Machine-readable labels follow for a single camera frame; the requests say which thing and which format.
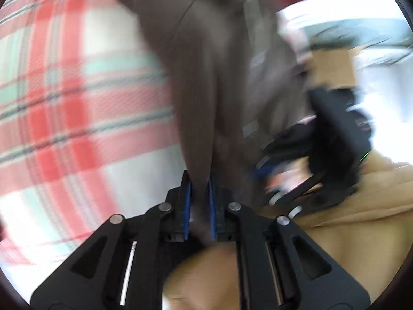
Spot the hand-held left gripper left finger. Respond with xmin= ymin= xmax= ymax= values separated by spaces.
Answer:
xmin=30 ymin=170 xmax=193 ymax=310

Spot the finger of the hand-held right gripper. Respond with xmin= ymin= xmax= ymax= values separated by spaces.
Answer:
xmin=253 ymin=123 xmax=325 ymax=218

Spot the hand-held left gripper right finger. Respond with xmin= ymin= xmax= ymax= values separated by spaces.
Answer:
xmin=207 ymin=177 xmax=370 ymax=310

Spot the grey-brown garment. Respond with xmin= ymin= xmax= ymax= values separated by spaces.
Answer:
xmin=97 ymin=0 xmax=308 ymax=244

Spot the person's right forearm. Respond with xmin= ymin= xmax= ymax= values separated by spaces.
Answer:
xmin=292 ymin=149 xmax=413 ymax=301

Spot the person's tan hoodie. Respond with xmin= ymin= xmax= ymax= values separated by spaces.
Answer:
xmin=162 ymin=245 xmax=240 ymax=310

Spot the cardboard box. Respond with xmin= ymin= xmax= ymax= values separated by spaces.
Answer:
xmin=310 ymin=48 xmax=359 ymax=88

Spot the red plaid blanket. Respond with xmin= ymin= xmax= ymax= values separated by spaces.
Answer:
xmin=0 ymin=0 xmax=318 ymax=267

